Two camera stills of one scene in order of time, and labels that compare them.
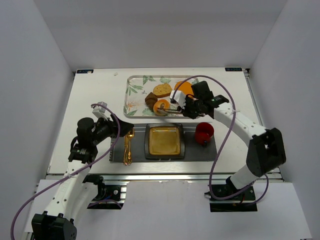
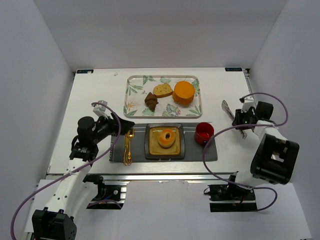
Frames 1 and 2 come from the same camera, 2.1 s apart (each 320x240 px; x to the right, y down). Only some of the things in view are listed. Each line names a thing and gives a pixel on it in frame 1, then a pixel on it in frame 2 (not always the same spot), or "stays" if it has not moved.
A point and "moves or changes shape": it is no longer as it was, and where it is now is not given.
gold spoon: [130, 135] stays
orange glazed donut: [162, 103] → [162, 139]
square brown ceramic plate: [164, 141] stays
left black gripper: [118, 128] stays
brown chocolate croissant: [150, 99] stays
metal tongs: [169, 110] moves or changes shape
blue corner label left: [85, 71] stays
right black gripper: [187, 108] → [237, 119]
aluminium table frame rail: [156, 176] stays
